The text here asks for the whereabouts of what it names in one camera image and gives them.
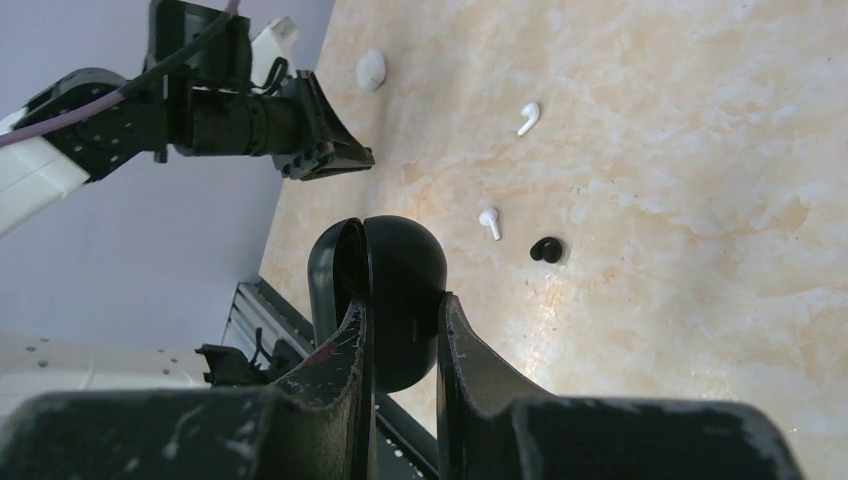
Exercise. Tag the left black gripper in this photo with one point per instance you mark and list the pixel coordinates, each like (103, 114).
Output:
(220, 92)

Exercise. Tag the black earbud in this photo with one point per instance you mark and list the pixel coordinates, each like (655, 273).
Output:
(547, 249)

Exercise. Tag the white earbud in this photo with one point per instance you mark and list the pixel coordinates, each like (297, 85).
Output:
(490, 218)
(532, 113)

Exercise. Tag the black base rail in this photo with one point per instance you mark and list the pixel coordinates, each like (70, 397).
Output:
(318, 418)

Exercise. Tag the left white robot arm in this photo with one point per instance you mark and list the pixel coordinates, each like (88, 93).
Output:
(76, 132)

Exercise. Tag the white earbud upper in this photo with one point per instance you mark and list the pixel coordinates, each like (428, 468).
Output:
(532, 113)

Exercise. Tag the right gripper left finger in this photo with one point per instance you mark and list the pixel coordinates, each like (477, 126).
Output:
(140, 434)

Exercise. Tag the white charging case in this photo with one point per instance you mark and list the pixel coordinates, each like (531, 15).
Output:
(371, 70)

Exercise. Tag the black earbud charging case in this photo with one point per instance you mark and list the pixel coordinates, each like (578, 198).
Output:
(400, 269)

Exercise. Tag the white earbud lower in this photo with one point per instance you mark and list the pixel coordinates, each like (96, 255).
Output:
(490, 218)

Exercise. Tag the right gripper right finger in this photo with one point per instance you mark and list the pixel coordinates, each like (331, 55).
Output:
(495, 423)

